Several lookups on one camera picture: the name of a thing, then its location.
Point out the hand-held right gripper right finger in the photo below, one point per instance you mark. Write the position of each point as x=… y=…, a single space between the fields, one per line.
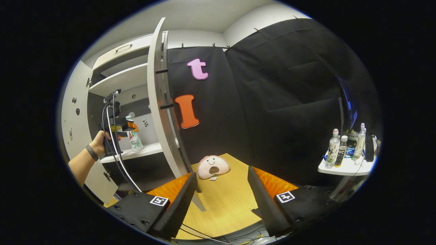
x=265 y=207

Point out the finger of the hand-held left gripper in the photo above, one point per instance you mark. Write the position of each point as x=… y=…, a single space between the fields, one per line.
x=126 y=123

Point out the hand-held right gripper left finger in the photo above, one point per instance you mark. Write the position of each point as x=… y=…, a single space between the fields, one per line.
x=180 y=207

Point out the white drink bottle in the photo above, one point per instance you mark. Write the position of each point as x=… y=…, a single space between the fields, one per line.
x=136 y=141

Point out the white cabinet shelf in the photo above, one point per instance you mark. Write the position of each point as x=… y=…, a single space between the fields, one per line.
x=119 y=80
x=150 y=148

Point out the black wristband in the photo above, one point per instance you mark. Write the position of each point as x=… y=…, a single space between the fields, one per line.
x=92 y=153

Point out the white cabinet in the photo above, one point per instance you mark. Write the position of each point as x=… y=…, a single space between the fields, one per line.
x=143 y=172

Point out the white cabinet drawer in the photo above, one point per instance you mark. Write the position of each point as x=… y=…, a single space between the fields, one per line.
x=112 y=56

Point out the pink plush toy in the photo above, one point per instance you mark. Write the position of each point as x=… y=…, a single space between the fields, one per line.
x=213 y=163

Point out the dark bottle white cap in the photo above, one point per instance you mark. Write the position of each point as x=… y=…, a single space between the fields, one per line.
x=340 y=154

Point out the black backdrop cloth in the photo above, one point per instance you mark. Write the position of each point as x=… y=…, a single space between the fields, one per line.
x=272 y=102

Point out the clear spray bottle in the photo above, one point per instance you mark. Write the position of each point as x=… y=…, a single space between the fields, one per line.
x=359 y=144

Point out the black keyboard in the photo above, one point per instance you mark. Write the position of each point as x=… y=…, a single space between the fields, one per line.
x=369 y=148

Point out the black monitor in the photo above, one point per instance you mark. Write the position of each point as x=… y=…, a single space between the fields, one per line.
x=349 y=105

